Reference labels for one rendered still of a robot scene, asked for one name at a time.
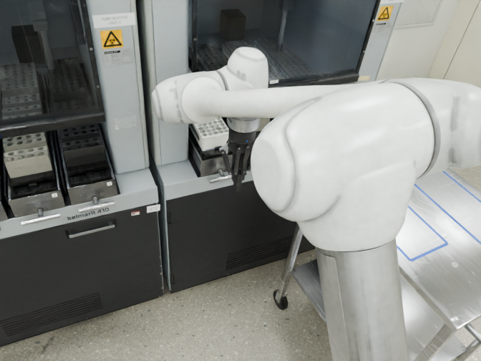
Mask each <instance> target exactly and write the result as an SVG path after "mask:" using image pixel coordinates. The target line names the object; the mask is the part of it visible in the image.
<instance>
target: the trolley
mask: <svg viewBox="0 0 481 361"><path fill-rule="evenodd" d="M302 235H303V234H302V233H301V230H300V228H299V226H298V224H297V223H296V227H295V230H294V233H293V238H292V241H291V245H290V249H289V252H288V256H287V260H286V264H285V267H284V270H283V275H282V278H281V283H280V286H279V289H277V290H275V291H274V292H273V298H274V301H275V303H276V305H277V307H278V308H279V309H281V310H284V309H286V308H287V307H288V300H287V295H288V292H287V291H286V290H287V287H288V283H289V279H290V277H291V275H292V277H293V278H294V279H295V281H296V282H297V284H298V285H299V286H300V288H301V290H302V291H303V292H304V294H305V295H306V297H307V298H308V300H309V301H310V303H311V304H312V305H313V307H314V308H315V310H316V311H317V312H318V314H319V316H320V317H321V318H322V320H323V321H324V323H325V324H326V326H327V323H326V315H325V309H324V301H323V296H322V291H321V282H320V277H319V268H318V264H317V259H314V260H313V261H310V262H308V263H305V264H302V265H300V266H297V267H296V268H293V265H294V262H295V260H296V255H297V252H298V248H299V245H300V243H301V238H302ZM396 242H397V255H398V262H399V273H400V274H399V275H400V282H401V289H402V302H403V309H404V322H405V329H406V336H407V349H408V356H409V361H452V360H453V361H466V360H467V359H468V358H469V357H470V356H471V355H472V354H473V353H475V352H476V351H477V350H478V349H479V348H480V347H481V333H479V332H478V331H477V330H476V329H475V328H474V327H473V326H472V325H471V322H474V321H475V320H476V319H479V318H480V317H481V192H480V191H479V190H477V189H476V188H475V187H474V186H473V185H471V184H470V183H469V182H467V181H466V180H465V179H464V178H463V177H462V176H460V175H459V174H458V173H456V172H455V171H453V169H451V168H450V167H448V169H447V170H445V171H442V172H439V173H435V174H432V175H429V176H426V177H423V178H420V179H417V180H416V181H415V183H414V187H413V190H412V194H411V197H410V199H409V204H408V207H407V212H406V217H405V221H404V224H403V226H402V228H401V230H400V232H399V233H398V235H397V237H396ZM403 277H404V278H403ZM405 279H406V280H405ZM408 283H409V284H410V285H411V286H412V287H413V288H412V287H411V286H410V285H409V284H408ZM430 307H431V308H432V309H433V310H434V311H433V310H432V309H431V308H430ZM435 313H436V314H435ZM437 315H438V316H439V317H440V318H441V319H440V318H439V317H438V316H437ZM463 327H464V328H465V329H466V330H467V331H468V332H469V333H470V334H471V335H472V336H473V337H474V338H475V339H474V340H473V341H472V342H471V343H470V344H469V345H468V346H467V347H465V346H464V345H463V343H462V342H461V341H460V340H459V339H458V338H457V337H456V336H455V333H456V332H457V331H458V330H459V329H462V328H463Z"/></svg>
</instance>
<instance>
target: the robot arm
mask: <svg viewBox="0 0 481 361"><path fill-rule="evenodd" d="M152 102H153V106H154V109H155V114H156V115H157V117H158V118H160V119H161V120H162V121H164V122H168V123H173V124H180V123H185V124H192V123H207V122H211V121H213V120H214V119H216V117H226V118H227V124H228V126H229V131H228V140H227V142H226V145H224V146H219V147H218V149H219V151H220V153H221V154H222V155H223V160H224V163H225V169H226V170H227V172H228V175H231V174H232V175H231V179H232V181H233V187H234V188H235V191H236V192H238V191H241V184H242V181H244V179H245V175H246V174H247V173H246V171H251V172H252V176H253V182H254V184H255V187H256V190H257V191H258V194H259V196H260V197H261V198H262V200H263V201H264V202H265V204H266V205H267V206H268V207H269V208H270V209H271V210H272V211H273V212H274V213H276V214H278V215H279V216H281V217H283V218H285V219H287V220H289V221H296V223H297V224H298V226H299V228H300V230H301V233H302V234H303V235H304V236H305V237H306V238H307V239H308V241H309V242H310V243H311V244H313V245H314V246H315V247H316V248H315V250H316V258H317V264H318V268H319V277H320V282H321V291H322V296H323V301H324V309H325V315H326V323H327V328H328V333H329V342H330V347H331V354H332V359H333V361H409V356H408V349H407V336H406V329H405V322H404V309H403V302H402V289H401V282H400V275H399V262H398V255H397V242H396V237H397V235H398V233H399V232H400V230H401V228H402V226H403V224H404V221H405V217H406V212H407V207H408V204H409V199H410V197H411V194H412V190H413V187H414V183H415V181H416V180H417V179H420V178H423V177H426V176H429V175H432V174H435V173H439V172H442V171H445V170H447V169H448V167H449V166H451V167H454V168H461V169H463V168H471V167H475V166H479V165H481V88H480V87H477V86H474V85H471V84H468V83H464V82H455V81H451V80H438V79H430V78H418V77H414V78H406V79H387V80H379V81H375V82H365V83H359V84H352V85H313V86H298V87H277V88H268V62H267V59H266V57H265V55H264V54H263V53H262V52H261V51H260V50H258V49H255V48H251V47H239V48H237V49H236V50H235V51H234V53H232V55H231V56H230V59H229V60H228V65H226V66H224V67H223V68H221V69H218V70H216V71H211V72H194V73H189V74H182V75H178V76H175V77H171V78H169V79H166V80H164V81H163V82H161V83H160V84H158V85H157V86H156V87H155V89H154V90H153V92H152ZM261 118H275V119H273V120H272V121H271V122H270V123H268V124H267V126H265V127H264V129H262V131H261V133H260V134H259V136H258V137H257V138H256V130H257V129H258V127H259V125H260V121H261ZM229 148H230V150H231V151H232V152H233V158H232V167H230V161H229V158H228V149H229ZM251 148H252V149H251ZM250 149H251V152H250V155H249V156H248V154H249V150H250ZM239 157H240V168H238V164H239Z"/></svg>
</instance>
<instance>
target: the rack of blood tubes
mask: <svg viewBox="0 0 481 361"><path fill-rule="evenodd" d="M188 125H189V127H190V129H191V131H192V132H193V134H194V136H195V139H196V140H197V142H198V144H199V146H200V147H201V149H202V151H205V150H209V149H211V150H212V149H213V148H215V147H217V146H224V145H226V142H227V140H228V131H229V129H228V127H227V125H226V124H225V123H224V121H223V119H222V117H216V119H214V120H213V121H211V122H207V123H192V124H188Z"/></svg>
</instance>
